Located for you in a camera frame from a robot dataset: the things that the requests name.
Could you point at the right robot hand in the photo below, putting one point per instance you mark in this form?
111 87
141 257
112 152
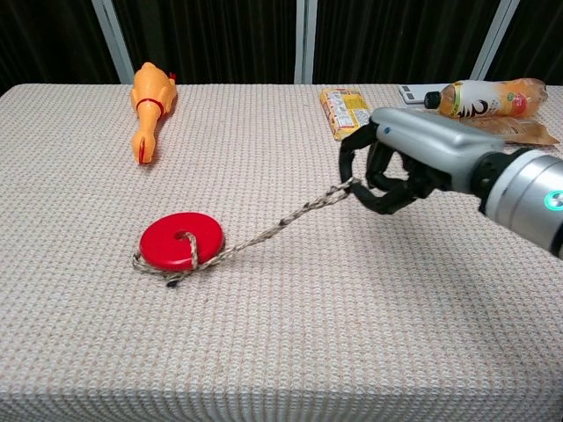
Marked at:
422 149

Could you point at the red disc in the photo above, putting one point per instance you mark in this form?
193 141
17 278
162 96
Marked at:
181 241

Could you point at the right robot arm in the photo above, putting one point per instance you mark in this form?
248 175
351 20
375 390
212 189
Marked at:
523 198

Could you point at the white power strip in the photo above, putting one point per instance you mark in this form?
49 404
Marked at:
413 93

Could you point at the orange drink bottle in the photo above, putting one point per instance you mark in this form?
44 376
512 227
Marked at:
486 99

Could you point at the yellow snack packet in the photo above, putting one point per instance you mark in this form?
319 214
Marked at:
345 112

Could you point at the brown snack bag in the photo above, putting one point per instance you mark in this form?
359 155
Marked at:
514 129

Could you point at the beige woven table cloth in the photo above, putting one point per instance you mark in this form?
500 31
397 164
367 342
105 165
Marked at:
264 285

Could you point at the orange rubber chicken toy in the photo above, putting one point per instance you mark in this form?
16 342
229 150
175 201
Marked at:
151 110

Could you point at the aluminium frame post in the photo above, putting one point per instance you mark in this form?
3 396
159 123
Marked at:
112 41
305 41
495 39

